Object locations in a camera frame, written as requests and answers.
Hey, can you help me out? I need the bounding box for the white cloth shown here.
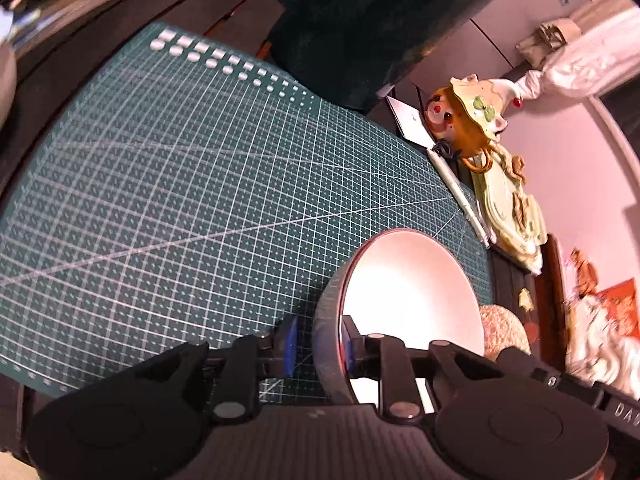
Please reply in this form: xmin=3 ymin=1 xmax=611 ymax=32
xmin=500 ymin=7 xmax=640 ymax=103

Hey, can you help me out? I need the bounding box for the dark green container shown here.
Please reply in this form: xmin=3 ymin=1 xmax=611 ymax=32
xmin=267 ymin=0 xmax=516 ymax=115

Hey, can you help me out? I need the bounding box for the grey bowl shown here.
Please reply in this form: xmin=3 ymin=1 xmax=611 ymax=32
xmin=0 ymin=44 xmax=20 ymax=128

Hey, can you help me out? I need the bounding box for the white card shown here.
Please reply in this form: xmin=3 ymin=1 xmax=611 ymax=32
xmin=386 ymin=94 xmax=435 ymax=150

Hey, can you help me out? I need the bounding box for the white pen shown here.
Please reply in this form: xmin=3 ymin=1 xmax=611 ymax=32
xmin=426 ymin=150 xmax=492 ymax=250

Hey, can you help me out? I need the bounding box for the brown wooden tray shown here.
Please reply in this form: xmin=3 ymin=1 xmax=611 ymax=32
xmin=542 ymin=234 xmax=571 ymax=366

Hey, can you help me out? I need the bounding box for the orange plush bear toy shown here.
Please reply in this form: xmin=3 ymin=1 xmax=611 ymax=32
xmin=424 ymin=74 xmax=510 ymax=161

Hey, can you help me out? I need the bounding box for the green cutting mat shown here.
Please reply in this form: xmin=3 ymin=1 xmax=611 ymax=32
xmin=0 ymin=21 xmax=496 ymax=406

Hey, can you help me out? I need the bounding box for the round loofah sponge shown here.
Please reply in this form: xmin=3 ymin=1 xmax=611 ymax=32
xmin=479 ymin=304 xmax=532 ymax=363

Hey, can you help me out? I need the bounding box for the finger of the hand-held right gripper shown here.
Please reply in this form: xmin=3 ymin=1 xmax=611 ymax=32
xmin=494 ymin=346 xmax=539 ymax=374

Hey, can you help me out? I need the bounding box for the beige bag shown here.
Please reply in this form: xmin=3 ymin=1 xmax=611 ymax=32
xmin=515 ymin=17 xmax=583 ymax=68

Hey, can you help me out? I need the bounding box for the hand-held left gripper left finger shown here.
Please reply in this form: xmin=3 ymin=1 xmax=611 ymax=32
xmin=149 ymin=314 xmax=301 ymax=423

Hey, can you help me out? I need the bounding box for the blue patterned bowl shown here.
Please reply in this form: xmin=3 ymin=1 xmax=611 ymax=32
xmin=312 ymin=228 xmax=486 ymax=406

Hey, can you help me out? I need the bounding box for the pale green decorated tray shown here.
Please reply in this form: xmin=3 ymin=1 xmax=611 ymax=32
xmin=472 ymin=152 xmax=548 ymax=275

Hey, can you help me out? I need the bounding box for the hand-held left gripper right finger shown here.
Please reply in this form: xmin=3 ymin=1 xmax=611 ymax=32
xmin=341 ymin=314 xmax=532 ymax=420

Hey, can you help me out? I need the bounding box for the white plastic bag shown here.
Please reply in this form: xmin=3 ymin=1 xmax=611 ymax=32
xmin=567 ymin=295 xmax=640 ymax=401

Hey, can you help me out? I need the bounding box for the orange snack packet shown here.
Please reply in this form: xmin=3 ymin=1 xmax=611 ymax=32
xmin=597 ymin=280 xmax=640 ymax=341

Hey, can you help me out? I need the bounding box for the white fridge with stickers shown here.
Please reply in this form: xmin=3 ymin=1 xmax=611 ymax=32
xmin=407 ymin=0 xmax=608 ymax=98

